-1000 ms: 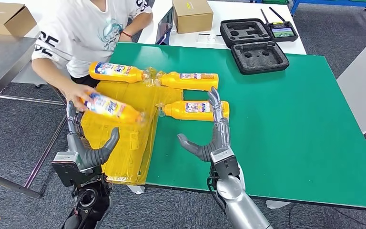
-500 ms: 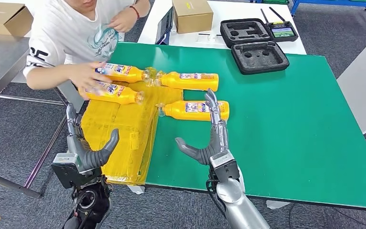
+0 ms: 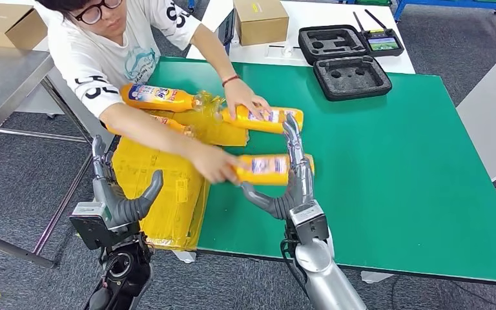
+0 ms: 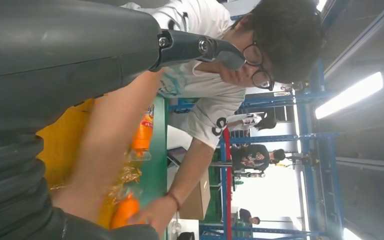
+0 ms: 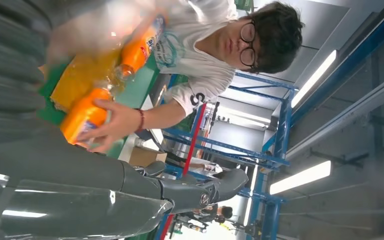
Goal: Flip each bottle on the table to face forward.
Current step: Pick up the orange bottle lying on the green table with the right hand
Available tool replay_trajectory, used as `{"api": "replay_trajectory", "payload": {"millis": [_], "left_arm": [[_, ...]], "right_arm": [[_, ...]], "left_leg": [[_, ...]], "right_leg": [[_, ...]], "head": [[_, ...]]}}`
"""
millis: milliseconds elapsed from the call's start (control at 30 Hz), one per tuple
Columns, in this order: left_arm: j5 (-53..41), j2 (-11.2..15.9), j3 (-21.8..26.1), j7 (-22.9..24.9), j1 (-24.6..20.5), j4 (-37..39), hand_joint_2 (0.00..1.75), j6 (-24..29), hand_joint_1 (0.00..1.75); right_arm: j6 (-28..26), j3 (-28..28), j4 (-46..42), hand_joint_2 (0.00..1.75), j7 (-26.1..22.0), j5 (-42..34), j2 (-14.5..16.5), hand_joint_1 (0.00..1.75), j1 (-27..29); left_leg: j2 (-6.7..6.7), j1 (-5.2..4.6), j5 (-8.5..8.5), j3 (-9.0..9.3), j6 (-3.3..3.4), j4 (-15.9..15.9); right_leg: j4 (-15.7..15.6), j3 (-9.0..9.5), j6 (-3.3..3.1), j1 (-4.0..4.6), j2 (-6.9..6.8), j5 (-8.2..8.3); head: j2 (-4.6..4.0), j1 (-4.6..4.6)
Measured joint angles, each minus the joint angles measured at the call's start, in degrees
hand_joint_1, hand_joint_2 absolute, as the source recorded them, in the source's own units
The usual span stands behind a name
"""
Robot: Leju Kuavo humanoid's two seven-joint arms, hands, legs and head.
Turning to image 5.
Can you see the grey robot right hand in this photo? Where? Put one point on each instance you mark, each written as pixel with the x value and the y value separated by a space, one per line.
pixel 62 172

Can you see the yellow plastic-wrapped mat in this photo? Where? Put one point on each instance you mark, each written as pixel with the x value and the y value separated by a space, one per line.
pixel 79 76

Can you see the red pole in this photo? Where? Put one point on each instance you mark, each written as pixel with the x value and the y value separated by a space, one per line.
pixel 194 139

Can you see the background person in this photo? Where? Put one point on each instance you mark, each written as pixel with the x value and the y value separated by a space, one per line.
pixel 226 212

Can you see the black round eyeglasses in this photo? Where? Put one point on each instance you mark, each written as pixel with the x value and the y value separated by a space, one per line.
pixel 247 33

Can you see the ceiling light strip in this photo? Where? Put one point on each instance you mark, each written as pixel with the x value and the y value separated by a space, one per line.
pixel 301 177
pixel 314 78

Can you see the blue metal shelf frame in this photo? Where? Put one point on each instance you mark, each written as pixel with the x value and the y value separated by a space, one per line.
pixel 282 132

